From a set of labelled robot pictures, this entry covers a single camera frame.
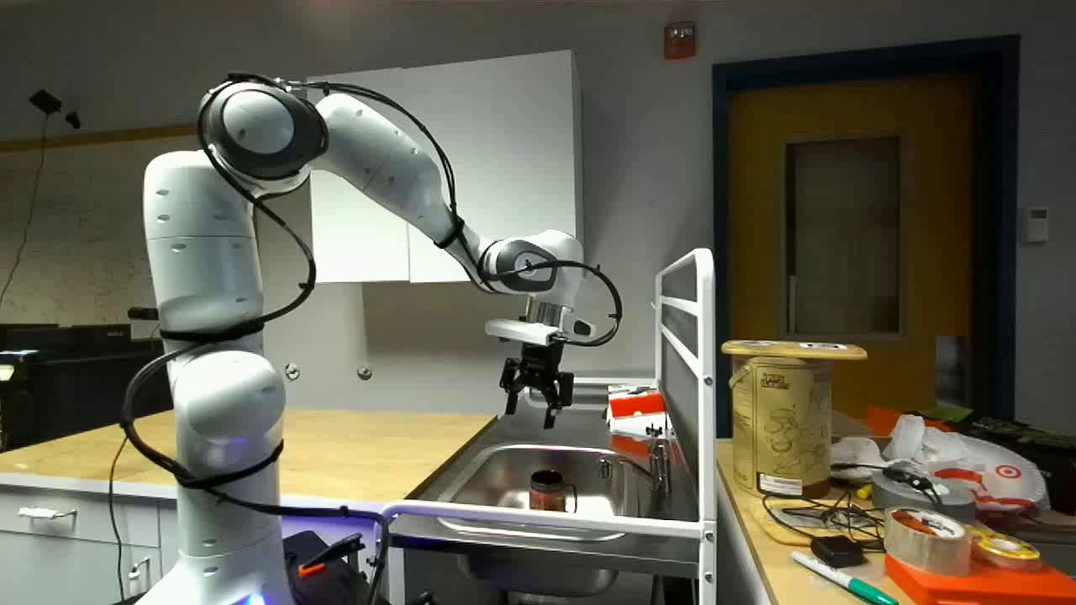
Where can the orange flat box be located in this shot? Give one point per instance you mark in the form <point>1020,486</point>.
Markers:
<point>988,586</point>

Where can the small black box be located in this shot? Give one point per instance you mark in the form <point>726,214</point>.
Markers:
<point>840,549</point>

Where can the red fire alarm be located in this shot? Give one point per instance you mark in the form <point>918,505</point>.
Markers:
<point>679,40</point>

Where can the clear packing tape roll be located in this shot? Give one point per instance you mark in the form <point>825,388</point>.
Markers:
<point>926,539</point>

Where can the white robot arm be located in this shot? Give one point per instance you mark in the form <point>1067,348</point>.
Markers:
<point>206,246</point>

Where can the yellow wooden door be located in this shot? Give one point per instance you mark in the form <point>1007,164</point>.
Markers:
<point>760,223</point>

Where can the white metal rack frame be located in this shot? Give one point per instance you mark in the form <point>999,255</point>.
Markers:
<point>704,372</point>

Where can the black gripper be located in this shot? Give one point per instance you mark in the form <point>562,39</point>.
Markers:
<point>539,372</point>

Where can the dark red cup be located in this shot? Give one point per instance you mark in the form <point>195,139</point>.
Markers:
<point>546,489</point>

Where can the green capped marker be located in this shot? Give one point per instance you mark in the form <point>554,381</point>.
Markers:
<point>844,580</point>

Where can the white wall cabinet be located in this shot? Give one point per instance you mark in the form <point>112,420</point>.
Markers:
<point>506,145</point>

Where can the black wall mounted camera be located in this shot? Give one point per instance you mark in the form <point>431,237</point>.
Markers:
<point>49,103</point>

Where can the colourful cardboard box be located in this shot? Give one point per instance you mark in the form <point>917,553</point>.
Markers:
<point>638,405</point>

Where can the black printer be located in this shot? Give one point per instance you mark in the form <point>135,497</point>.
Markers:
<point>69,381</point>

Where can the cardboard twine spool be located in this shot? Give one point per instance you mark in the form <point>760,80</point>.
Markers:
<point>793,420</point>

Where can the white and red plastic bag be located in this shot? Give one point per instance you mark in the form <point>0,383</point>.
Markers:
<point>978,465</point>

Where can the round yellow tin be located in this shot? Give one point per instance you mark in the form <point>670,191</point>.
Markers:
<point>1007,549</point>

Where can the white wall thermostat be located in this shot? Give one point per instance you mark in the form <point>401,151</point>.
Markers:
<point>1038,225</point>

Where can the stainless steel sink unit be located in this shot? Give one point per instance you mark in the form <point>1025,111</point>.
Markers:
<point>539,474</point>

